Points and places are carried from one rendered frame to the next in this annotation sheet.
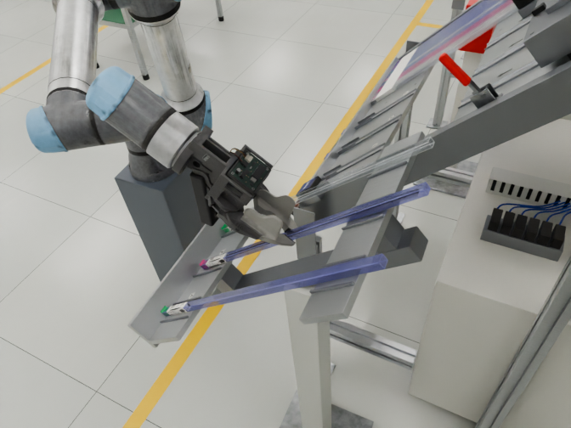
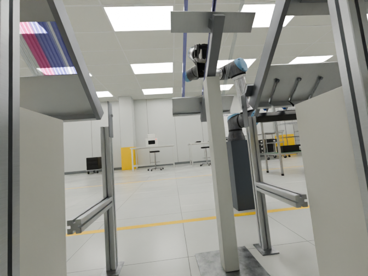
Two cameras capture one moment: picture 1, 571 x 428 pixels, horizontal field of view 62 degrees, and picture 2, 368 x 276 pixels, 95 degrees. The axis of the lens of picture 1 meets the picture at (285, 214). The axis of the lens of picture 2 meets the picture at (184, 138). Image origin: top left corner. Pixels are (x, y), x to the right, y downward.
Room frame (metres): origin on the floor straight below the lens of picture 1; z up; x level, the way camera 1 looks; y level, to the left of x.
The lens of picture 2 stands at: (-0.07, -0.53, 0.49)
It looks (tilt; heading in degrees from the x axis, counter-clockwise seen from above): 5 degrees up; 54
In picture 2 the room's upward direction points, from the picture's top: 5 degrees counter-clockwise
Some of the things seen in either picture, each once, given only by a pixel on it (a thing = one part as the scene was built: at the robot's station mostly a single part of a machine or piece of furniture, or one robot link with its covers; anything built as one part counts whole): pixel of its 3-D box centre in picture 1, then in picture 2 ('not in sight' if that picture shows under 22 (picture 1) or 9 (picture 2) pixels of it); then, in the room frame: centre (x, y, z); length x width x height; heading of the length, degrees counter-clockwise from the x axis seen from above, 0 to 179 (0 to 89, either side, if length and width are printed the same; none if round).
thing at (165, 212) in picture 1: (176, 226); (240, 173); (1.16, 0.38, 0.27); 0.18 x 0.18 x 0.55; 61
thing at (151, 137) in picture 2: not in sight; (151, 140); (2.61, 5.17, 1.03); 0.44 x 0.37 x 0.46; 154
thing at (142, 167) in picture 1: (150, 153); (235, 135); (1.16, 0.38, 0.60); 0.15 x 0.15 x 0.10
